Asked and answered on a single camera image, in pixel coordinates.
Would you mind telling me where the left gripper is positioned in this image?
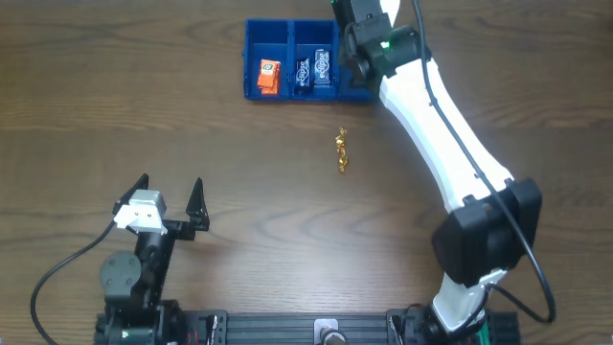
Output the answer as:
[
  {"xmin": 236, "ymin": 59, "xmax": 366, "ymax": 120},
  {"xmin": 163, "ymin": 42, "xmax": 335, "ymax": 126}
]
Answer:
[{"xmin": 112, "ymin": 172, "xmax": 211, "ymax": 242}]

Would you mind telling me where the blue candy pack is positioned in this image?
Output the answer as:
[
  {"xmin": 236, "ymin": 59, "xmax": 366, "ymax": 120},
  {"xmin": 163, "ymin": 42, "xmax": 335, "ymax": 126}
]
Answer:
[
  {"xmin": 313, "ymin": 47, "xmax": 332, "ymax": 87},
  {"xmin": 294, "ymin": 57, "xmax": 312, "ymax": 93}
]

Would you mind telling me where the blue tray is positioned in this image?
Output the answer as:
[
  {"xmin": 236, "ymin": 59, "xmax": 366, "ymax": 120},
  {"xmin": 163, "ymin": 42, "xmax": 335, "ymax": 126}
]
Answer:
[{"xmin": 242, "ymin": 17, "xmax": 379, "ymax": 103}]

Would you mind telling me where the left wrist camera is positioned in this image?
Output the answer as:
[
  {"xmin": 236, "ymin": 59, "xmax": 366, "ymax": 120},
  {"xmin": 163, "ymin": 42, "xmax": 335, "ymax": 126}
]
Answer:
[{"xmin": 113, "ymin": 189, "xmax": 169, "ymax": 236}]

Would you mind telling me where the mounting rail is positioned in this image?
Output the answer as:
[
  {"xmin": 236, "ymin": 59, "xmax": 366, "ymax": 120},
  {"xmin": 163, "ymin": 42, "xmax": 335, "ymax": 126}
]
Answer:
[{"xmin": 94, "ymin": 310, "xmax": 521, "ymax": 345}]

